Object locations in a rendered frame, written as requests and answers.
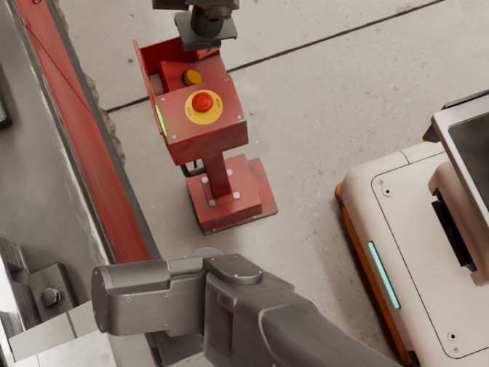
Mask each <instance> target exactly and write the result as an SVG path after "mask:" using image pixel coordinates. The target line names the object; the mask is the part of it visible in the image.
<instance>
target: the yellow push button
mask: <svg viewBox="0 0 489 367"><path fill-rule="evenodd" d="M183 78H184V81H185V83H186V84H187V85H188V86H192V85H195V84H199V83H202V77H201V75H200V74H199V73H198V72H197V71H195V70H187V72H185V74H184V76H183Z"/></svg>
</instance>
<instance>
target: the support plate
mask: <svg viewBox="0 0 489 367"><path fill-rule="evenodd" d="M68 312H69V315H70V317H71V320H72V323H73V326H74V328H75V331H76V335H77V337H78V338H79V337H81V336H84V335H86V334H89V333H92V332H93V331H97V330H98V327H97V324H96V322H95V316H94V312H93V308H92V300H91V301H88V302H86V303H84V304H82V305H80V306H78V307H76V308H73V309H71V310H69V311H68ZM113 337H114V341H115V344H116V348H117V351H118V353H119V358H120V361H121V363H122V367H154V363H153V361H152V359H151V356H150V353H149V352H150V348H149V346H148V342H147V341H146V337H145V334H135V335H129V336H113ZM74 339H75V338H74V335H73V332H72V330H71V326H70V324H69V322H68V318H67V315H66V313H63V314H61V315H58V316H57V317H54V318H52V319H50V320H48V321H46V322H44V323H41V324H39V325H37V326H35V327H33V328H30V329H28V330H27V331H24V332H22V333H21V334H18V335H16V336H13V337H12V338H10V339H9V343H10V345H11V348H12V351H13V354H14V357H15V361H16V362H18V361H20V360H23V359H26V358H29V357H31V356H33V355H37V354H39V353H40V352H43V351H46V350H49V349H51V348H53V347H56V346H58V345H61V344H64V343H66V342H69V341H71V340H74ZM168 367H214V365H213V364H211V362H210V361H209V360H208V359H206V357H205V356H204V352H200V353H199V354H196V355H194V356H191V357H189V358H186V359H185V360H182V361H180V362H178V363H175V364H173V365H171V366H168Z"/></svg>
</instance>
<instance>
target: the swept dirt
mask: <svg viewBox="0 0 489 367"><path fill-rule="evenodd" d="M53 2H54V4H55V7H56V9H57V12H58V14H59V16H60V19H61V21H62V23H63V26H64V28H65V31H66V33H67V35H68V24H67V22H66V21H65V15H64V13H63V12H62V10H61V9H60V7H59V0H53ZM68 38H69V40H70V42H71V45H72V47H73V43H72V41H71V39H70V37H69V35H68ZM73 50H74V52H75V54H76V56H77V59H78V61H79V56H78V55H77V53H76V50H75V49H74V47H73ZM79 64H80V62H79ZM84 75H85V78H86V80H87V83H88V85H89V87H90V89H91V92H92V94H93V97H94V99H95V102H96V104H97V105H98V103H99V94H98V92H97V90H96V86H95V82H94V80H92V79H91V78H90V77H88V75H86V74H85V73H84ZM98 108H99V111H100V113H101V116H102V118H103V121H104V122H105V125H106V127H107V130H108V132H109V135H110V136H111V140H112V141H113V144H114V146H115V149H116V151H117V154H118V155H119V158H120V160H121V162H122V165H123V167H124V164H125V160H126V158H125V154H124V152H123V150H122V143H121V141H120V140H119V139H118V138H117V137H116V124H115V123H114V122H113V121H112V120H111V119H110V117H109V115H108V112H107V111H106V110H104V109H103V108H101V107H100V106H99V105H98Z"/></svg>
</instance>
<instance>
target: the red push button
mask: <svg viewBox="0 0 489 367"><path fill-rule="evenodd" d="M212 105H213V99H212V96H211V95H210V94H208V93H206V92H199V93H197V94H196V95H195V96H194V97H193V99H192V106H193V107H194V109H195V110H197V111H200V112H206V111H208V110H210V109H211V107H212Z"/></svg>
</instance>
